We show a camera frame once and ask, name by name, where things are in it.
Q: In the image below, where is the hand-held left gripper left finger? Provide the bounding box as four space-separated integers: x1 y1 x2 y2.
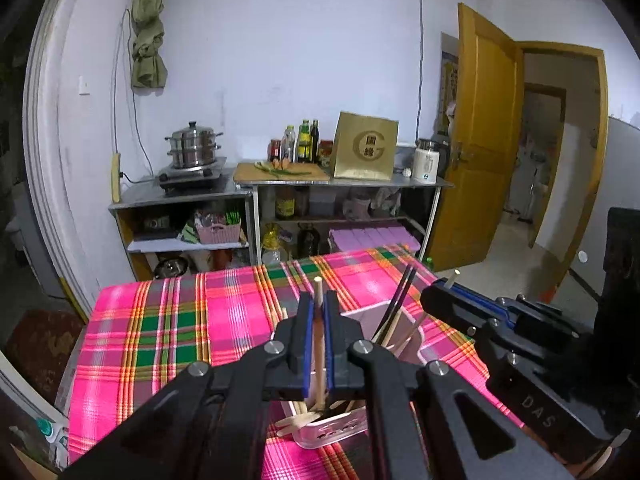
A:
62 292 316 480

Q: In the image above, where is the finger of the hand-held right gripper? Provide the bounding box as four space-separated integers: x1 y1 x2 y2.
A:
432 280 579 339
419 285 507 344

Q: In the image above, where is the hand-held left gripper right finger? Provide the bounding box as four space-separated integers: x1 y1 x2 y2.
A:
322 290 576 480

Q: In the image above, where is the pink plastic utensil basket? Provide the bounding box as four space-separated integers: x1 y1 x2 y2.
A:
272 300 436 451

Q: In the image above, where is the purple plastic crate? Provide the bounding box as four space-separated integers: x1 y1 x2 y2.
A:
327 227 421 256

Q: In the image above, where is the white plastic container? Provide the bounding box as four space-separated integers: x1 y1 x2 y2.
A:
309 190 336 218

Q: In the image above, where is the yellow oil bottle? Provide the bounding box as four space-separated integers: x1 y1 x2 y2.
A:
275 187 296 218

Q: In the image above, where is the small pink storage basket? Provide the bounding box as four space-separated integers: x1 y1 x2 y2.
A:
196 222 242 245

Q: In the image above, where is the white electric kettle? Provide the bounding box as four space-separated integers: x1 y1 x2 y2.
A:
412 138 448 181

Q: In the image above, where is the metal bowl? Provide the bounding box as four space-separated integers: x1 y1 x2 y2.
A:
155 257 191 278

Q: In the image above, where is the steel shelf table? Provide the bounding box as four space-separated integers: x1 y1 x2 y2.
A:
250 175 456 266

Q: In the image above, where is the plaid pink tablecloth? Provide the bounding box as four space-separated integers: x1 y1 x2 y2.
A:
65 245 526 480

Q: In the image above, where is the wooden cutting board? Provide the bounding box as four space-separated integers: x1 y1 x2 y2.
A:
233 161 331 183

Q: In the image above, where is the yellow wooden door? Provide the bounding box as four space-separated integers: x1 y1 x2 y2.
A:
427 2 526 273

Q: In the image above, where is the green onion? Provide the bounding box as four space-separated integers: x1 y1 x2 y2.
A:
254 161 311 177

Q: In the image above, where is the gold cardboard box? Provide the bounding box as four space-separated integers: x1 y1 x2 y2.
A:
332 111 400 181

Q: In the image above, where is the grey board panel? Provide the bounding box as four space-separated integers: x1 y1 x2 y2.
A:
550 115 640 306

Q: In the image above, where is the clear plastic bottle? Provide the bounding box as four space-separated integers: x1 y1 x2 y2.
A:
280 126 297 163

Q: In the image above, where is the green oil bottle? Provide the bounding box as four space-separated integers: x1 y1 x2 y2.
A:
297 120 312 164

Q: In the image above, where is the gas stove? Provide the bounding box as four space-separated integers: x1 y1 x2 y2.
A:
157 157 228 196

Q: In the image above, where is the steel stove stand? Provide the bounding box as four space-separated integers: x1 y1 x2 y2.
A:
109 180 256 281

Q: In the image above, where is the stainless steel steamer pot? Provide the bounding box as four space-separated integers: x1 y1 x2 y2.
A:
165 121 224 170

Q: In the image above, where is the brown patterned floor mat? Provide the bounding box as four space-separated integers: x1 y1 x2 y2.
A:
5 310 83 401

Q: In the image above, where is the tied green curtain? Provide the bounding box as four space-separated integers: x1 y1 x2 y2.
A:
131 0 171 90

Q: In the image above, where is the brass door handle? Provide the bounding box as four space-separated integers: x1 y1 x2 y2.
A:
450 142 473 171

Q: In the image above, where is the wall calendar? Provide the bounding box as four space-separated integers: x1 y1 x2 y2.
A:
440 50 460 126

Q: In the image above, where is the grey wall cable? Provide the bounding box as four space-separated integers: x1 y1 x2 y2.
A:
415 0 427 146

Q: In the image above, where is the wooden door frame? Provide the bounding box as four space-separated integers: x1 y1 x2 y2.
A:
515 42 610 291

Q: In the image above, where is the white sliding door frame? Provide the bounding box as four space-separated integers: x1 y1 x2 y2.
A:
22 0 116 321

